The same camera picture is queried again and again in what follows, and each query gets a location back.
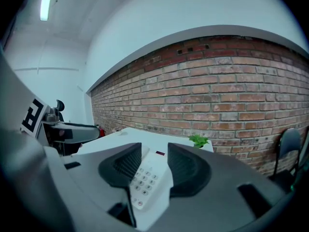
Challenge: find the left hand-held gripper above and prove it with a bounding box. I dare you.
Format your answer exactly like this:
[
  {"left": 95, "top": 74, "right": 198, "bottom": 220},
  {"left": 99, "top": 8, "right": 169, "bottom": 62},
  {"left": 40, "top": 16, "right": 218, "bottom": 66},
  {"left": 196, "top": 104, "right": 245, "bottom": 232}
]
[{"left": 20, "top": 98, "right": 101, "bottom": 154}]

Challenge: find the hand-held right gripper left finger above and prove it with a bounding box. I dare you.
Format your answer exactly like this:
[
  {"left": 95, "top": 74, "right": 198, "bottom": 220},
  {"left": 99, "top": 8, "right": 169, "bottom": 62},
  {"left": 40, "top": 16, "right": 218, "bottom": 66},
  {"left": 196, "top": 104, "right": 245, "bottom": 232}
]
[{"left": 44, "top": 142, "right": 142, "bottom": 228}]

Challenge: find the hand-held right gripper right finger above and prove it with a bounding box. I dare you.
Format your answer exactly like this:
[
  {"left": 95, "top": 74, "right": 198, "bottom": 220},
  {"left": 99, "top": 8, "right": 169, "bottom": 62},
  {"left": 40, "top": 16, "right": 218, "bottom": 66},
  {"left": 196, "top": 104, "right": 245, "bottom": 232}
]
[{"left": 167, "top": 142, "right": 287, "bottom": 224}]

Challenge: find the white desk telephone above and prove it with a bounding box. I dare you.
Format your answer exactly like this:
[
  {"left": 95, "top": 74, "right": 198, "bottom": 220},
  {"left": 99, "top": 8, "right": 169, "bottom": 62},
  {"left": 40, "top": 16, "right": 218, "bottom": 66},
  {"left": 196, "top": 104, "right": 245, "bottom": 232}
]
[{"left": 129, "top": 145, "right": 174, "bottom": 228}]

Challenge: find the small green potted plant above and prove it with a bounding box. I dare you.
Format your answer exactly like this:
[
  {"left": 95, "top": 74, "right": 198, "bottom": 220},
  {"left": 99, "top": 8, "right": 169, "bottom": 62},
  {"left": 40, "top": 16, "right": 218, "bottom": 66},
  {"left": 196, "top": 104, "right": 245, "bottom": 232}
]
[{"left": 188, "top": 134, "right": 210, "bottom": 149}]

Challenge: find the black office chair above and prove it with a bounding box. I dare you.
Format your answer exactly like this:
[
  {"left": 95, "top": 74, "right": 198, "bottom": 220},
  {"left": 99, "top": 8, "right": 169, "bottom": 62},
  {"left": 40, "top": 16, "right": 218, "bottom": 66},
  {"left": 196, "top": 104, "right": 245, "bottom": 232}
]
[{"left": 56, "top": 100, "right": 66, "bottom": 123}]

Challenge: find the black folding chair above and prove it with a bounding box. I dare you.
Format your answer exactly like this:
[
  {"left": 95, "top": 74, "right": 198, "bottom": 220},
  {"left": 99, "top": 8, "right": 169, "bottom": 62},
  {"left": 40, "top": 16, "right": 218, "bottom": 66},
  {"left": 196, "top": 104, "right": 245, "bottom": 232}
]
[{"left": 268, "top": 128, "right": 303, "bottom": 193}]

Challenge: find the fluorescent ceiling light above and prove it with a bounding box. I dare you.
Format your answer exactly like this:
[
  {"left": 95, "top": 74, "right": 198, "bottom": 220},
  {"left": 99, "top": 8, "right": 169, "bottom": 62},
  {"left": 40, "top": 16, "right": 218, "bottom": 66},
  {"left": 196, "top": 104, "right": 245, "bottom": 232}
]
[{"left": 40, "top": 0, "right": 56, "bottom": 22}]

